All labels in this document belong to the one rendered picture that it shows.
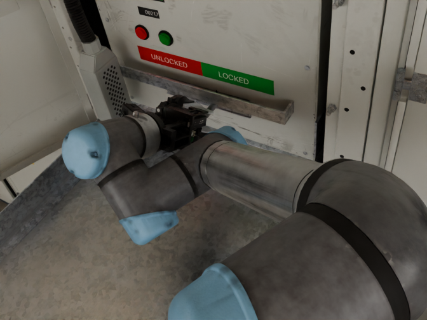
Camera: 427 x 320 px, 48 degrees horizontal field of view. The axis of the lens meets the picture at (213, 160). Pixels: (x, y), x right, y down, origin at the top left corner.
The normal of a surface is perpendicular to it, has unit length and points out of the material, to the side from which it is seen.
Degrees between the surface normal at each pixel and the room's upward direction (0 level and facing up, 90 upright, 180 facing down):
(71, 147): 60
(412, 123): 90
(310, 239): 8
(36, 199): 90
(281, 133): 90
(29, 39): 90
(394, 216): 22
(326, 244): 3
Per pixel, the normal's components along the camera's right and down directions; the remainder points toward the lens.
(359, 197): -0.13, -0.86
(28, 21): 0.60, 0.53
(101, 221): -0.12, -0.68
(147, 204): 0.26, -0.22
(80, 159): -0.50, 0.23
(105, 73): 0.85, 0.31
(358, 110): -0.52, 0.67
